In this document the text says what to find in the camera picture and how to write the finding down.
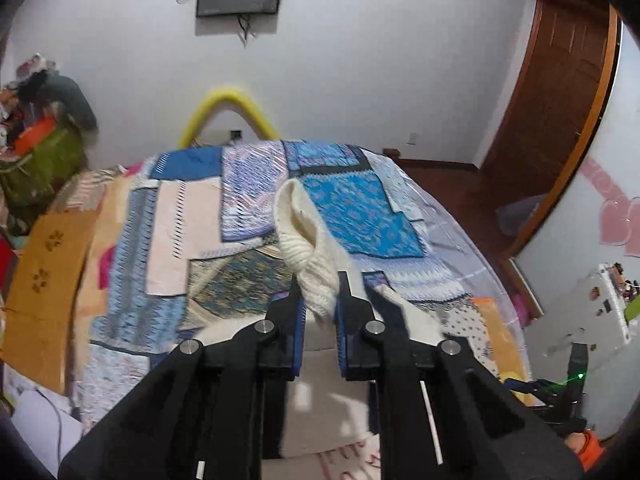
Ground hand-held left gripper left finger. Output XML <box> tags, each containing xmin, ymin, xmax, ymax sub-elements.
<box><xmin>57</xmin><ymin>287</ymin><xmax>306</xmax><ymax>480</ymax></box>

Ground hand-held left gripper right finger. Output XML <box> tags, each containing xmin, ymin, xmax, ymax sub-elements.
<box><xmin>336</xmin><ymin>271</ymin><xmax>586</xmax><ymax>480</ymax></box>

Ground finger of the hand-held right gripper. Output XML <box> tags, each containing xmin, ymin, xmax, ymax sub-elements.
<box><xmin>502</xmin><ymin>377</ymin><xmax>551</xmax><ymax>406</ymax></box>

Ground black and cream striped sweater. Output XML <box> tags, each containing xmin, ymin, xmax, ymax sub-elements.
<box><xmin>202</xmin><ymin>178</ymin><xmax>446</xmax><ymax>480</ymax></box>

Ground person's right forearm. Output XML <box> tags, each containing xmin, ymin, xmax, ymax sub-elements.
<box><xmin>565</xmin><ymin>430</ymin><xmax>607</xmax><ymax>471</ymax></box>

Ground white side table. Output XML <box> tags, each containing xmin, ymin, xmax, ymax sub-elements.
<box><xmin>545</xmin><ymin>262</ymin><xmax>636</xmax><ymax>357</ymax></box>

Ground small toy figures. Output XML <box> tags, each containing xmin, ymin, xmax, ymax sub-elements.
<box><xmin>597</xmin><ymin>262</ymin><xmax>640</xmax><ymax>306</ymax></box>

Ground blue patchwork bedspread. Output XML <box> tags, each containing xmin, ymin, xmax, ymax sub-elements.
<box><xmin>75</xmin><ymin>140</ymin><xmax>501</xmax><ymax>436</ymax></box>

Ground grey bed sheet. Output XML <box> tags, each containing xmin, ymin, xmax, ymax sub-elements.
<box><xmin>395</xmin><ymin>157</ymin><xmax>528</xmax><ymax>333</ymax></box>

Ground grey cloth bundle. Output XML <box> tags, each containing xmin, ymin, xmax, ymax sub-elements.
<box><xmin>495</xmin><ymin>194</ymin><xmax>543</xmax><ymax>236</ymax></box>

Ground white heart-sticker wardrobe door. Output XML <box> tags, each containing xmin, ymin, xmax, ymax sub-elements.
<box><xmin>510</xmin><ymin>25</ymin><xmax>640</xmax><ymax>441</ymax></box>

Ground peach floral blanket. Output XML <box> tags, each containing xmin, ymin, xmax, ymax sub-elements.
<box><xmin>75</xmin><ymin>170</ymin><xmax>151</xmax><ymax>341</ymax></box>

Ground wooden lap desk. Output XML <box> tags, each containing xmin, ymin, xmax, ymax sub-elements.
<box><xmin>0</xmin><ymin>210</ymin><xmax>98</xmax><ymax>396</ymax></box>

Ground yellow foam tube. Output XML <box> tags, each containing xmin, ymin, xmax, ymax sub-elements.
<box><xmin>180</xmin><ymin>86</ymin><xmax>281</xmax><ymax>148</ymax></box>

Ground striped beige cloth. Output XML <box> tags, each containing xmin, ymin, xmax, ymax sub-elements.
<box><xmin>50</xmin><ymin>167</ymin><xmax>132</xmax><ymax>213</ymax></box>

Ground pile of papers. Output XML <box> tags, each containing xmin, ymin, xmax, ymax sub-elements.
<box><xmin>0</xmin><ymin>360</ymin><xmax>83</xmax><ymax>461</ymax></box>

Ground brown wooden door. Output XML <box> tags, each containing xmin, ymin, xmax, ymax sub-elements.
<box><xmin>480</xmin><ymin>0</ymin><xmax>618</xmax><ymax>206</ymax></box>

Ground green storage bag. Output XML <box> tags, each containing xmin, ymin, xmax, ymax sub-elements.
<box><xmin>0</xmin><ymin>125</ymin><xmax>83</xmax><ymax>207</ymax></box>

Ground orange box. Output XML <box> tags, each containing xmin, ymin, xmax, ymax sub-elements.
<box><xmin>14</xmin><ymin>119</ymin><xmax>56</xmax><ymax>153</ymax></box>

